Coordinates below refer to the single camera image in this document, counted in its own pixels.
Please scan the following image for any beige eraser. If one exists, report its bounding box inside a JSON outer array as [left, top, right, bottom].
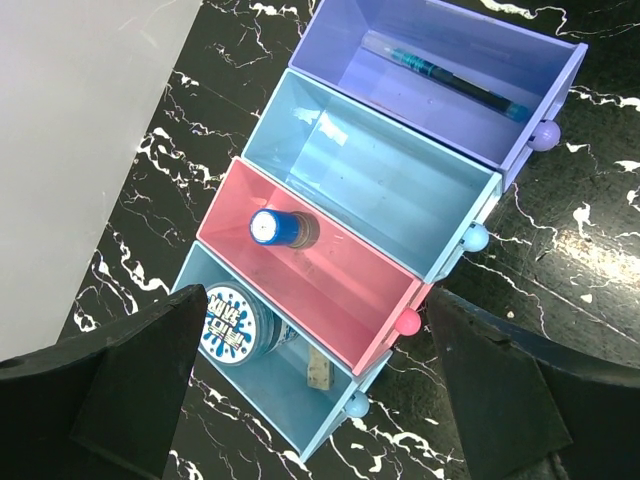
[[306, 345, 334, 391]]

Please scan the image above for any light blue drawer box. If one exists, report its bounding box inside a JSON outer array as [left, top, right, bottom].
[[243, 69, 502, 283]]

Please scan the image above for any purple drawer box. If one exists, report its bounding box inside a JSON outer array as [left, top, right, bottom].
[[289, 1, 587, 185]]

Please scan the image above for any blue round jar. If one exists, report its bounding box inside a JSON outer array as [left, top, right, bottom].
[[199, 281, 298, 367]]

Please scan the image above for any small blue cap bottle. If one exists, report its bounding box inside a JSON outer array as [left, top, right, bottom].
[[249, 208, 320, 249]]

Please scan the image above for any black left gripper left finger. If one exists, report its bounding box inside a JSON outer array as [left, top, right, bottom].
[[1, 284, 207, 479]]

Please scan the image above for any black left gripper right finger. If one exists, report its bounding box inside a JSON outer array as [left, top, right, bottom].
[[427, 288, 639, 479]]

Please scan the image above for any dark blue pen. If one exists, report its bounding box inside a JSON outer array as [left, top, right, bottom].
[[361, 31, 530, 122]]

